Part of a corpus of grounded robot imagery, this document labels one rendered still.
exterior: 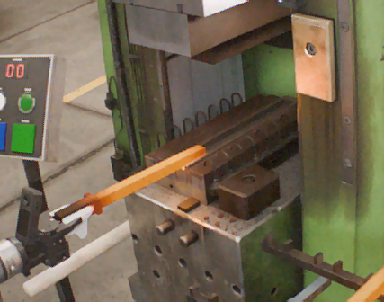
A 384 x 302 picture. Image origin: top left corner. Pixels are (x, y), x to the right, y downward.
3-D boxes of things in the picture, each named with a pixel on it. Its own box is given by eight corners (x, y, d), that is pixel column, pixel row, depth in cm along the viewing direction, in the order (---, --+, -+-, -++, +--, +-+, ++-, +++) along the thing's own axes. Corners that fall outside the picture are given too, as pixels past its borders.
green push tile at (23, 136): (32, 153, 183) (34, 124, 183) (10, 151, 185) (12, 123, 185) (35, 153, 184) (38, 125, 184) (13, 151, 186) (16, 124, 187)
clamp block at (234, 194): (247, 222, 160) (245, 197, 157) (218, 209, 165) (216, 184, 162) (282, 198, 168) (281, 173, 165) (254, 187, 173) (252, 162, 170)
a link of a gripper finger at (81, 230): (96, 226, 152) (62, 243, 147) (91, 201, 150) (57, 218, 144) (104, 231, 150) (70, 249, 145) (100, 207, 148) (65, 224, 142)
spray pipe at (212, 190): (216, 199, 165) (215, 188, 163) (207, 195, 166) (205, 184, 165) (309, 138, 187) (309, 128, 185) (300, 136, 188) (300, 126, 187)
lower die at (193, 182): (207, 205, 168) (202, 172, 164) (147, 179, 180) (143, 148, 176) (317, 133, 194) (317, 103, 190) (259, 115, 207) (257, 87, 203)
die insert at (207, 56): (213, 65, 162) (210, 39, 159) (189, 58, 167) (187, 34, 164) (296, 27, 181) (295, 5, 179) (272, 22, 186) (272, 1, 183)
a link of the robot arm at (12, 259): (-16, 241, 135) (4, 255, 130) (1, 232, 138) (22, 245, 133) (-7, 271, 139) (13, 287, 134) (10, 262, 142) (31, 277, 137)
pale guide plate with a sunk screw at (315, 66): (330, 102, 147) (327, 22, 139) (295, 93, 152) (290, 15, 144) (336, 99, 148) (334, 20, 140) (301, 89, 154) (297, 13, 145)
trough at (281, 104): (188, 171, 167) (187, 165, 167) (172, 164, 170) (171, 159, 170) (302, 104, 194) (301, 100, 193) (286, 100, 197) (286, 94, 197)
